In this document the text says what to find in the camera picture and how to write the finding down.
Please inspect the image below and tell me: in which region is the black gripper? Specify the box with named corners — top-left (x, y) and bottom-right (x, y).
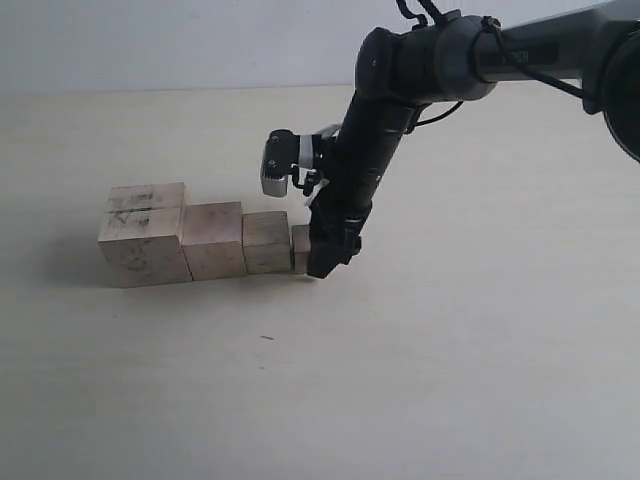
top-left (306, 144), bottom-right (395, 278)

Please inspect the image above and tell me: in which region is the smallest wooden cube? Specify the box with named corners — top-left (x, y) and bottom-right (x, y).
top-left (291, 225), bottom-right (311, 275)

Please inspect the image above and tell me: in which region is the third largest wooden cube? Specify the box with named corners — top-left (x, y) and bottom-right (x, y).
top-left (242, 211), bottom-right (291, 275)

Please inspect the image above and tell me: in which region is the second largest wooden cube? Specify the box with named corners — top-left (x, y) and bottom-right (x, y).
top-left (182, 202), bottom-right (247, 281)

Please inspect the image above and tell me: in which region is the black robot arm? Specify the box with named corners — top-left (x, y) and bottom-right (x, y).
top-left (307, 1), bottom-right (639, 278)

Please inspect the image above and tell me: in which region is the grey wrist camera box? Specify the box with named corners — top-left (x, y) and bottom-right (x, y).
top-left (260, 129), bottom-right (327, 198)

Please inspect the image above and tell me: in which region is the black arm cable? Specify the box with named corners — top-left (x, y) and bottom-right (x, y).
top-left (394, 0), bottom-right (586, 129)

